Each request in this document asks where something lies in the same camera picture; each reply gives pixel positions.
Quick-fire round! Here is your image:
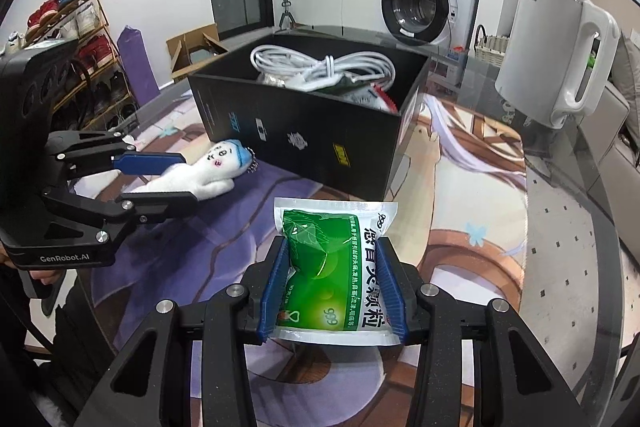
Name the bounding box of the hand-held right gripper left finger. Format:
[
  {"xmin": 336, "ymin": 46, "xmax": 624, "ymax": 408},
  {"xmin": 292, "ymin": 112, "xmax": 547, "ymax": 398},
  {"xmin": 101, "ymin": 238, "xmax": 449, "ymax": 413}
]
[{"xmin": 72, "ymin": 234, "xmax": 291, "ymax": 427}]

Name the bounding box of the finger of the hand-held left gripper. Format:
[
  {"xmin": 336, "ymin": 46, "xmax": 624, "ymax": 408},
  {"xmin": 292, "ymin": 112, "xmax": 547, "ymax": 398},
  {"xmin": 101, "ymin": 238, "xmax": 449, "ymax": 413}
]
[
  {"xmin": 44, "ymin": 189, "xmax": 197, "ymax": 229},
  {"xmin": 45, "ymin": 129, "xmax": 187, "ymax": 180}
]

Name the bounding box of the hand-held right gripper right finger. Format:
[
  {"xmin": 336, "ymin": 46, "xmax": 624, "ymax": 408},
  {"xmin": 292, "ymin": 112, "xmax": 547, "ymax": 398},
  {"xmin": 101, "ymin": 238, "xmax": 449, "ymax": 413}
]
[{"xmin": 375, "ymin": 237, "xmax": 591, "ymax": 427}]

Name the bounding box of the green medicine sachet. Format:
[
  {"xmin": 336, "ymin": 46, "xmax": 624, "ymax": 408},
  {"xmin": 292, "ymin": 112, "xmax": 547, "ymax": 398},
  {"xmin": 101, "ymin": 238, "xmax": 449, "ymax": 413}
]
[{"xmin": 272, "ymin": 197, "xmax": 401, "ymax": 348}]

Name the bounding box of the white plush doll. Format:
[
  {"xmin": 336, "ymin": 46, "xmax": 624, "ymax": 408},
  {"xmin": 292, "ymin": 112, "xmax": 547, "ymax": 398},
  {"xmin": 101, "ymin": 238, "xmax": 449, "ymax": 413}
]
[{"xmin": 122, "ymin": 139, "xmax": 261, "ymax": 208}]

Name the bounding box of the black cardboard box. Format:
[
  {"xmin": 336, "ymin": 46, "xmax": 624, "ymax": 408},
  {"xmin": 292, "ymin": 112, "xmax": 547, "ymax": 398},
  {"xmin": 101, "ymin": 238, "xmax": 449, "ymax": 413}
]
[{"xmin": 187, "ymin": 32, "xmax": 432, "ymax": 202}]

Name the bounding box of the white cable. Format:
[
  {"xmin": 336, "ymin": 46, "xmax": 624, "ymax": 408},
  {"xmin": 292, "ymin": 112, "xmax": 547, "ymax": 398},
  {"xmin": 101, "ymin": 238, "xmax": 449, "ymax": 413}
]
[{"xmin": 249, "ymin": 44, "xmax": 396, "ymax": 94}]

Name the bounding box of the person's left hand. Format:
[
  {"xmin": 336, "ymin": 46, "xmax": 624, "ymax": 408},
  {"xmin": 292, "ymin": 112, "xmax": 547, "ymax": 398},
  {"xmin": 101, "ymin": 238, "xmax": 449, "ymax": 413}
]
[{"xmin": 27, "ymin": 268, "xmax": 66, "ymax": 288}]

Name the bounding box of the wooden shoe rack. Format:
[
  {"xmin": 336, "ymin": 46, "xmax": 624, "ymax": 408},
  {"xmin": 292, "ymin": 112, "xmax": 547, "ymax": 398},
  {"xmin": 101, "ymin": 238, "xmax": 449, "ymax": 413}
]
[
  {"xmin": 5, "ymin": 0, "xmax": 138, "ymax": 128},
  {"xmin": 0, "ymin": 0, "xmax": 141, "ymax": 132}
]

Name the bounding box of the printed table mat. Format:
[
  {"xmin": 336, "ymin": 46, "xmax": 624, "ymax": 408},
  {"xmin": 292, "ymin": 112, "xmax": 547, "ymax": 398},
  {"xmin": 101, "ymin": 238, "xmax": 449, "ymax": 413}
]
[{"xmin": 90, "ymin": 87, "xmax": 528, "ymax": 427}]

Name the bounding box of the purple rolled mat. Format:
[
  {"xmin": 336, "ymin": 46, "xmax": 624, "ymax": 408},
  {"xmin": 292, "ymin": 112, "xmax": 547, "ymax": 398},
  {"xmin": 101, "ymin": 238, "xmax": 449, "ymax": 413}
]
[{"xmin": 117, "ymin": 25, "xmax": 161, "ymax": 95}]

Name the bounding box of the open brown cardboard box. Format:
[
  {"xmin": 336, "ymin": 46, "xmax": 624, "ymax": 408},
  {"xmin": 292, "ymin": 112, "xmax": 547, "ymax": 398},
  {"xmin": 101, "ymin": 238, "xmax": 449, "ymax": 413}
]
[{"xmin": 166, "ymin": 23, "xmax": 232, "ymax": 82}]

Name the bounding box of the white wicker basket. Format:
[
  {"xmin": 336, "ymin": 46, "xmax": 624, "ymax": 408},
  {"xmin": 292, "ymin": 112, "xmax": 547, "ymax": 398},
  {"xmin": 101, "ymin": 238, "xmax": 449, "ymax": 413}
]
[{"xmin": 472, "ymin": 24, "xmax": 511, "ymax": 66}]

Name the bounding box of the white electric kettle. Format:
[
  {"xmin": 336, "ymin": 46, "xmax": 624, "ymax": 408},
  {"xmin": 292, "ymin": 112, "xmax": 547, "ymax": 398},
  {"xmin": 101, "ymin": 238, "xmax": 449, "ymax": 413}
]
[{"xmin": 494, "ymin": 0, "xmax": 621, "ymax": 128}]

